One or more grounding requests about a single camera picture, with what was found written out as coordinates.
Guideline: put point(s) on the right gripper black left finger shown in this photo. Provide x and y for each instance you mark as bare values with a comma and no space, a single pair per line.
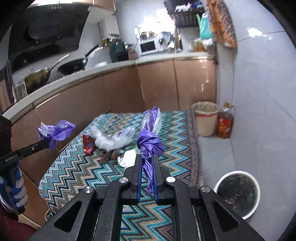
95,214

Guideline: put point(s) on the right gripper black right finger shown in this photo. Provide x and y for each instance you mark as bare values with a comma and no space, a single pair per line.
198,213

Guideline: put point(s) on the clear plastic bag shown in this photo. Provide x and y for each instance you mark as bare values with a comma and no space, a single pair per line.
116,141

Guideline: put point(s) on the purple twisted plastic bag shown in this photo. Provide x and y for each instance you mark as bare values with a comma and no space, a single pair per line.
150,144

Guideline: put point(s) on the white round trash bin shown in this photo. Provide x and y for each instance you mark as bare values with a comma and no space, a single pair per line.
241,191

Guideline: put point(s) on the brown kitchen cabinet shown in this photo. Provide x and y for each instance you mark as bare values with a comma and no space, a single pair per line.
169,82

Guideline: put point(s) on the left hand blue white glove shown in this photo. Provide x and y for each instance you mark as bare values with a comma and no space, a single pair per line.
14,196

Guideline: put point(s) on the white crumpled paper napkin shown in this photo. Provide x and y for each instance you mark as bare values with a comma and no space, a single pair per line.
128,159

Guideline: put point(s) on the dark red left sleeve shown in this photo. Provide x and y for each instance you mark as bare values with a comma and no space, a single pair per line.
12,229

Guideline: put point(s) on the red snack packet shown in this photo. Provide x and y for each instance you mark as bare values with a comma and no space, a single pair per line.
88,144

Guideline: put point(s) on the steel wok pan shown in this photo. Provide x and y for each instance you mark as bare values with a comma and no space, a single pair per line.
38,78

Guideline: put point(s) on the cooking oil bottle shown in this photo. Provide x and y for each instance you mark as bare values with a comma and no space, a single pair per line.
225,121

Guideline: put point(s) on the beige lined waste basket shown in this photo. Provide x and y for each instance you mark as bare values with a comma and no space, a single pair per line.
206,117

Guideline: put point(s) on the black frying pan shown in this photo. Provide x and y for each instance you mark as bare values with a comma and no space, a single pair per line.
76,65

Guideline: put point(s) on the black range hood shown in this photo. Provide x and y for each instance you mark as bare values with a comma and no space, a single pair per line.
44,31

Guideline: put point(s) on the white water heater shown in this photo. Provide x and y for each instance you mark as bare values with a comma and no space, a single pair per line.
109,28

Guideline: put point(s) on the white microwave oven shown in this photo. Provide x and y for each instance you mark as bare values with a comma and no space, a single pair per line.
149,46

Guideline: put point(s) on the teal hanging bag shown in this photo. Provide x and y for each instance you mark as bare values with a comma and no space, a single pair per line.
204,26

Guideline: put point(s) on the orange patterned hanging cloth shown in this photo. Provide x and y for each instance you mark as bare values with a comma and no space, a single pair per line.
221,24

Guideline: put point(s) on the black left gripper camera mount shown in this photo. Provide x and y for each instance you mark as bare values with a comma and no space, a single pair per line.
5,136

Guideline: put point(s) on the black wire shelf rack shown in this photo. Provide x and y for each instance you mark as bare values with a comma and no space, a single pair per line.
184,13

